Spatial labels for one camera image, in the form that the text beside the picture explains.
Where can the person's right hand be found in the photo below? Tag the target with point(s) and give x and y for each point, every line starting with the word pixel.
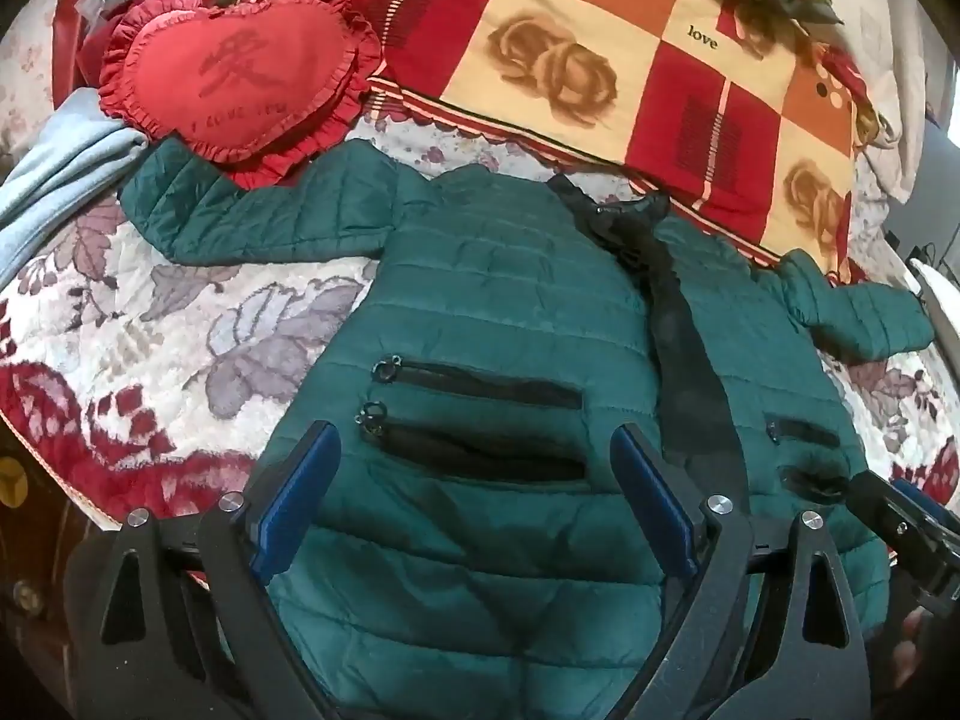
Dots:
pixel 909 652

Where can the dark wooden bed frame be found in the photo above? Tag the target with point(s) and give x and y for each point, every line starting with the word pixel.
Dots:
pixel 37 577

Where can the green puffer jacket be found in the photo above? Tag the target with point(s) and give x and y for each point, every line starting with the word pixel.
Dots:
pixel 480 405

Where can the white cloth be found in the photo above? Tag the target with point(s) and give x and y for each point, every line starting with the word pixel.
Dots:
pixel 892 52

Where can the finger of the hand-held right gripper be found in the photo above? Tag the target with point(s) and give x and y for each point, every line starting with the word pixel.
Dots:
pixel 874 502

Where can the red yellow checked rose quilt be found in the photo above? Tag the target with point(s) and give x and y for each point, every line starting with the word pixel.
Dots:
pixel 600 67

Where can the light grey folded cloth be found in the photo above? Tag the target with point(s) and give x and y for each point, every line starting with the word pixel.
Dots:
pixel 60 172

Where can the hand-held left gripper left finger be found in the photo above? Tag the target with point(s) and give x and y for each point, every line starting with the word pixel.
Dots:
pixel 298 495

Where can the red heart-shaped frilled pillow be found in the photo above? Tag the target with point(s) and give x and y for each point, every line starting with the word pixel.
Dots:
pixel 232 82

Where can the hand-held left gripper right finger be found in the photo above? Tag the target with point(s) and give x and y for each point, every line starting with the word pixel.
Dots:
pixel 654 499

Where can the floral red white fleece blanket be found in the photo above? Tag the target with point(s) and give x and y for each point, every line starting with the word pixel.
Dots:
pixel 150 345

